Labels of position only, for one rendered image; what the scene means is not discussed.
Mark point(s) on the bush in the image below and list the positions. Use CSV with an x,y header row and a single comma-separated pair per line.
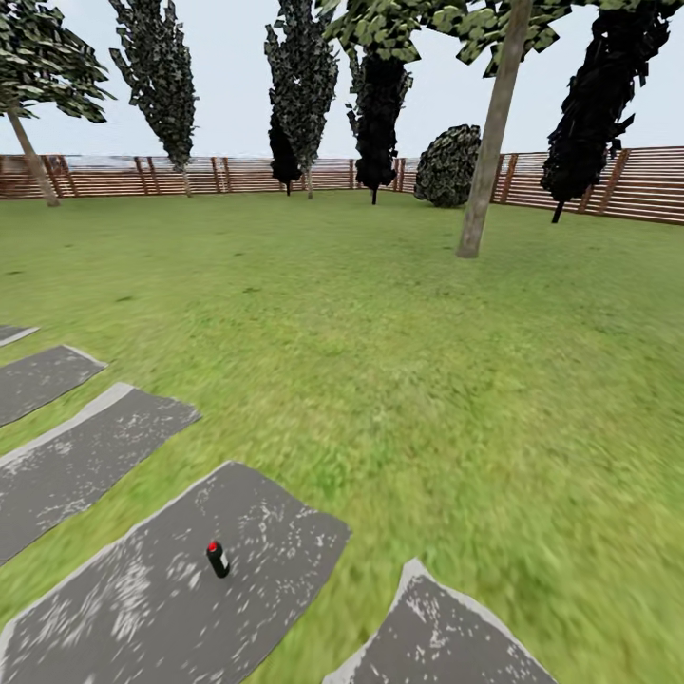
x,y
444,173

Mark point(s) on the insectifuge atomizer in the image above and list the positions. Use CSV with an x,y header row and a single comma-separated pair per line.
x,y
218,559

